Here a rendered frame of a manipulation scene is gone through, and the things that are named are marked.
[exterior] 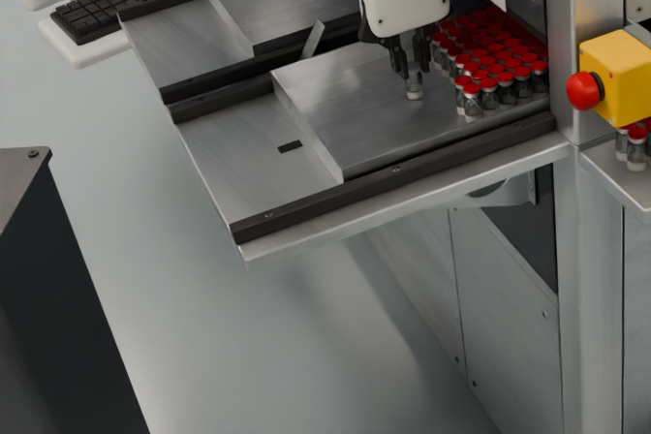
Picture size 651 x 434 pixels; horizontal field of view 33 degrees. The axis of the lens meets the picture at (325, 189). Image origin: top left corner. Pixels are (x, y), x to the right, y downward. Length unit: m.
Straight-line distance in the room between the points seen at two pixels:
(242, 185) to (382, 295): 1.16
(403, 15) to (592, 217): 0.33
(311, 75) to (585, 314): 0.47
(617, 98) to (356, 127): 0.36
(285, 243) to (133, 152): 1.91
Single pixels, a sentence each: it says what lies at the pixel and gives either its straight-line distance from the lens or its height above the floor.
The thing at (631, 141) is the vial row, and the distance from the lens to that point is 1.23.
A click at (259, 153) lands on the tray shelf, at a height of 0.88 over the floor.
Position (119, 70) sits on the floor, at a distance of 3.51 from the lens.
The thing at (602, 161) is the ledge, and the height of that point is 0.88.
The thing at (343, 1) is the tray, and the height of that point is 0.88.
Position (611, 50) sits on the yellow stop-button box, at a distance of 1.17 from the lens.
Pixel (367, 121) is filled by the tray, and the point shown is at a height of 0.88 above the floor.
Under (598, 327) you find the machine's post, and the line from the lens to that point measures 1.49.
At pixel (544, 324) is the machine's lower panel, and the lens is 1.58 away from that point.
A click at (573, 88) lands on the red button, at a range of 1.16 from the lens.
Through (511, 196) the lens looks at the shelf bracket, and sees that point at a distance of 1.43.
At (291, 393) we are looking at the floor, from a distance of 2.26.
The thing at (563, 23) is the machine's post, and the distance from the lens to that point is 1.22.
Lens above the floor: 1.62
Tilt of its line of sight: 36 degrees down
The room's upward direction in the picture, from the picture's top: 11 degrees counter-clockwise
